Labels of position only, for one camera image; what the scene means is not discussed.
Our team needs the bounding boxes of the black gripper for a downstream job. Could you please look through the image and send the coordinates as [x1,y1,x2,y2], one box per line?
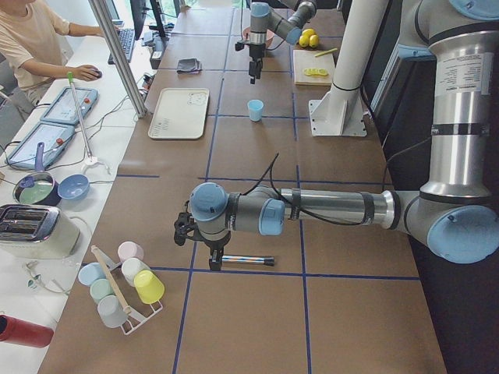
[204,233,232,270]
[249,44,265,84]

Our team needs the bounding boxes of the light blue plastic cup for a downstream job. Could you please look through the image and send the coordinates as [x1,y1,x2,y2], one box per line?
[247,99,264,122]

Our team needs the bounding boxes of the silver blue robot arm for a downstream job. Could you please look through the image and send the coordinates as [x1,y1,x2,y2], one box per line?
[174,1,498,270]
[248,1,317,84]

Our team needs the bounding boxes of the yellow plastic cup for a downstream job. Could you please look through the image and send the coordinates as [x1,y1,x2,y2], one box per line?
[133,270,165,305]

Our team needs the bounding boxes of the white plastic cup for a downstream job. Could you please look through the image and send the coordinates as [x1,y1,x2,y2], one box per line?
[121,257,150,288]

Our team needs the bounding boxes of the pink plastic cup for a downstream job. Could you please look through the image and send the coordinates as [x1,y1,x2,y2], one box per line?
[117,241,144,263]

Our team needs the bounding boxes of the grey plastic cup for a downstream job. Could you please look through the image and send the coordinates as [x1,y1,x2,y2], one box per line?
[97,295,128,328]

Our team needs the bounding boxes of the mint green plastic cup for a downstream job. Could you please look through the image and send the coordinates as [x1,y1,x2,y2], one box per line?
[90,278,115,304]

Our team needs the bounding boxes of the blue plastic cup on rack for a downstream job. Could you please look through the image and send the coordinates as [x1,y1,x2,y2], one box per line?
[77,262,106,287]

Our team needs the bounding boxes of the pink bowl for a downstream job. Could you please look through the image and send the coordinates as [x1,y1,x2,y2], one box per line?
[242,26,274,48]

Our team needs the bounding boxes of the wooden cutting board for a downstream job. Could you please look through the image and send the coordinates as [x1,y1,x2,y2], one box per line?
[293,50,335,86]

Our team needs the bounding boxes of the yellow lemon slices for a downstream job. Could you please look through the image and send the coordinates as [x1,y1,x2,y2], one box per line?
[303,68,328,77]

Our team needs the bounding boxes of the grey folded cloth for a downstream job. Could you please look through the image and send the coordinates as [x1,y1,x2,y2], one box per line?
[176,58,203,74]

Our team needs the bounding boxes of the yellow green plastic knife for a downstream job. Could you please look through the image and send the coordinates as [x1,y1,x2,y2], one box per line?
[314,48,338,58]

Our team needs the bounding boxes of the cream tray with bear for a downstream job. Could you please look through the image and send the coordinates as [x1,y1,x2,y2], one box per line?
[148,88,210,139]

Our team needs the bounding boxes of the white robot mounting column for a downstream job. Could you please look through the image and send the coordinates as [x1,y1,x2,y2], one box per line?
[309,0,388,137]

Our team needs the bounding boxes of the black monitor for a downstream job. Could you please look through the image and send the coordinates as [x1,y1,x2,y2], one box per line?
[129,0,166,41]

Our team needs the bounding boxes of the black keyboard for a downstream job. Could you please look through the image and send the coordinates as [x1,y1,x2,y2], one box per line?
[115,29,136,62]

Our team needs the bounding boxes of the black computer mouse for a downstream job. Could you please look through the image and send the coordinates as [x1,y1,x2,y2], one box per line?
[89,69,102,79]

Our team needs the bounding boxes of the blue bowl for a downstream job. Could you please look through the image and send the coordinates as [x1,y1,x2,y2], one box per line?
[58,174,90,200]

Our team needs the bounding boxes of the metal reacher grabber stick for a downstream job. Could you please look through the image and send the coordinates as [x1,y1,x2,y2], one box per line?
[66,71,111,175]

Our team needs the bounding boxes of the cream toaster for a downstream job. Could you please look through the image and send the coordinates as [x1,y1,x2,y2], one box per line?
[1,204,80,259]

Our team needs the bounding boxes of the blue saucepan with lid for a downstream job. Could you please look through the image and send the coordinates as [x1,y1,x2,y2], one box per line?
[12,142,61,206]

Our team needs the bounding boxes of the blue teach pendant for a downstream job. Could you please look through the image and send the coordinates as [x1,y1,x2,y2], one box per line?
[41,86,99,125]
[5,122,75,170]

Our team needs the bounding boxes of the red bottle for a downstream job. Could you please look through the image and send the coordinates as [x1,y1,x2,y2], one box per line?
[1,315,54,348]

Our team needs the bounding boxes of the seated person in beige shirt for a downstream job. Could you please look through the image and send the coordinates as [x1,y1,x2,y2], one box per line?
[0,0,122,106]

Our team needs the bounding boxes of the white wire cup rack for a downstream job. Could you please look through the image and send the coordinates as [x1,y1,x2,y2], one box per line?
[90,245,164,336]

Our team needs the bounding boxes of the aluminium frame post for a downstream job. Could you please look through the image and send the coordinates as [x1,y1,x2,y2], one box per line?
[89,0,147,118]

